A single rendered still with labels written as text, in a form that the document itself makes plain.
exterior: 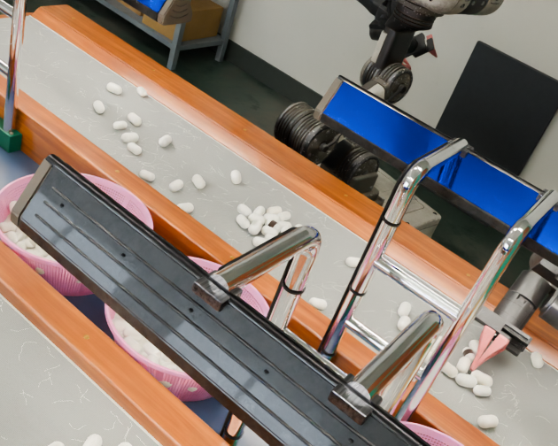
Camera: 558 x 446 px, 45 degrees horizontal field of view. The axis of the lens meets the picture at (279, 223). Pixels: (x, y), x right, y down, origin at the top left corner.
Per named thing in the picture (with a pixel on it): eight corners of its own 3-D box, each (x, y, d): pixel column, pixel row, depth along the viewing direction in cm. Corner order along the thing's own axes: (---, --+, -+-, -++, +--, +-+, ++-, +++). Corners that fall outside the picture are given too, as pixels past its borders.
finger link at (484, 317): (485, 375, 113) (516, 331, 115) (449, 349, 115) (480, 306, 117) (481, 382, 119) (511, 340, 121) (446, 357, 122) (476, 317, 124)
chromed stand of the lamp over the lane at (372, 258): (350, 334, 127) (453, 128, 102) (441, 402, 119) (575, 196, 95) (293, 383, 112) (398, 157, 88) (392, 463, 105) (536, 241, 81)
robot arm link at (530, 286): (521, 269, 125) (530, 262, 119) (554, 292, 123) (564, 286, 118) (499, 298, 123) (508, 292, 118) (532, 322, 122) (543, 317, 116)
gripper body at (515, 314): (527, 347, 114) (551, 312, 115) (474, 311, 117) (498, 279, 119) (521, 355, 120) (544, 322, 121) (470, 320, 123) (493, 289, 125)
